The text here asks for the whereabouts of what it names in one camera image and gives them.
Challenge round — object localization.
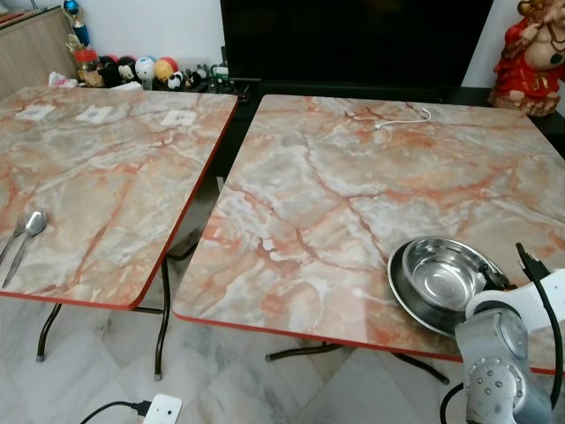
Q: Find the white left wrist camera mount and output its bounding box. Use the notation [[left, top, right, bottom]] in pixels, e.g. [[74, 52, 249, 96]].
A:
[[141, 393, 184, 424]]

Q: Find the marble folding table with labels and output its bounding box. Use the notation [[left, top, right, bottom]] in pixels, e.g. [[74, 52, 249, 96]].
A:
[[0, 85, 240, 382]]

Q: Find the metal spoon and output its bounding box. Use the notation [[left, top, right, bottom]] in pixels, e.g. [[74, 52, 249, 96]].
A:
[[2, 211, 49, 289]]

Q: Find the wooden cabinet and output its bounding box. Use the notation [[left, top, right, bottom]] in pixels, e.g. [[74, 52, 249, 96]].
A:
[[0, 7, 82, 100]]

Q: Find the white charging cable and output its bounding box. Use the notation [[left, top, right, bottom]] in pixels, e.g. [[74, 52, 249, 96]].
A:
[[373, 106, 433, 132]]

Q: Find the black plush toy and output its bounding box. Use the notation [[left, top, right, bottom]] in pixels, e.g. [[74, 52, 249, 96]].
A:
[[98, 56, 121, 88]]

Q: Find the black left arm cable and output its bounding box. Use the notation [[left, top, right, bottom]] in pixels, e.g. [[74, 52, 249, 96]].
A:
[[79, 399, 154, 424]]

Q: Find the white blue round toy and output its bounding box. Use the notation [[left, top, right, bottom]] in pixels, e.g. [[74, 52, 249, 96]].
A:
[[134, 56, 158, 90]]

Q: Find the red laughing buddha statue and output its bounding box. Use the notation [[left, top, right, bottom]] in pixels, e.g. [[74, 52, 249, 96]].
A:
[[488, 0, 565, 118]]

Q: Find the white paper label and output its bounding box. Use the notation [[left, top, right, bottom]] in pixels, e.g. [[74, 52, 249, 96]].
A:
[[74, 106, 115, 124], [160, 110, 198, 127]]

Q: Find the mickey mouse plush toy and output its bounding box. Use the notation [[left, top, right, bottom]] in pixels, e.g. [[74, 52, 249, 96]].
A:
[[117, 55, 139, 86]]

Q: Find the red lidded jar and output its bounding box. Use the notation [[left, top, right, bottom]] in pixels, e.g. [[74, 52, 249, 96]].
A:
[[74, 48, 104, 87]]

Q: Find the pink tissue pack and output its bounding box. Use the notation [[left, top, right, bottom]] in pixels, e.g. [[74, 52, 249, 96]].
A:
[[47, 70, 81, 90]]

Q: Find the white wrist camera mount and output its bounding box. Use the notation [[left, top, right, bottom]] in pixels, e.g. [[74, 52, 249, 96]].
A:
[[141, 393, 184, 424], [465, 269, 565, 333]]

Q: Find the yellow red round toy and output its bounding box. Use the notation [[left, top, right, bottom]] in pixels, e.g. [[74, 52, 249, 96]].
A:
[[155, 57, 180, 83]]

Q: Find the stainless steel plate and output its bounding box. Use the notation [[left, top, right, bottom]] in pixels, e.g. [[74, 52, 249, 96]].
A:
[[388, 238, 509, 337]]

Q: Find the black television screen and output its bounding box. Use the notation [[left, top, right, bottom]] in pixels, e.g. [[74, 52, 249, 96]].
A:
[[219, 0, 495, 90]]

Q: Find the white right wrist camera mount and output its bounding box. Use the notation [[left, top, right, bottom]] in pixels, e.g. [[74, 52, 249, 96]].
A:
[[465, 269, 565, 333]]

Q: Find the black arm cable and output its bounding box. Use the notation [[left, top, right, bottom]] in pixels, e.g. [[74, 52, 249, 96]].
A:
[[516, 242, 565, 409], [79, 399, 154, 424]]

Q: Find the large marble folding table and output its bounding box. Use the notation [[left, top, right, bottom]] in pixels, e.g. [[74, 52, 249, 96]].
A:
[[171, 93, 565, 386]]

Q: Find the stainless steel bowl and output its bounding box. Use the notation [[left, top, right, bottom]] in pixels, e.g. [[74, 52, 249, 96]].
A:
[[401, 238, 506, 307]]

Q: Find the small green black gadget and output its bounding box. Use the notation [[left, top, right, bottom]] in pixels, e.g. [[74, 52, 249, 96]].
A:
[[186, 60, 237, 95]]

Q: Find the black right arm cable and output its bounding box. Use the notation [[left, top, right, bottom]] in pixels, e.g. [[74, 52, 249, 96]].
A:
[[516, 242, 565, 409]]

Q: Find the blue gold trophy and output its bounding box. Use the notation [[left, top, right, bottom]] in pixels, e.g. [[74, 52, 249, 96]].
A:
[[61, 0, 94, 50]]

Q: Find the metal fork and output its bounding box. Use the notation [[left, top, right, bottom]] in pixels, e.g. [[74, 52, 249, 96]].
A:
[[0, 217, 28, 268]]

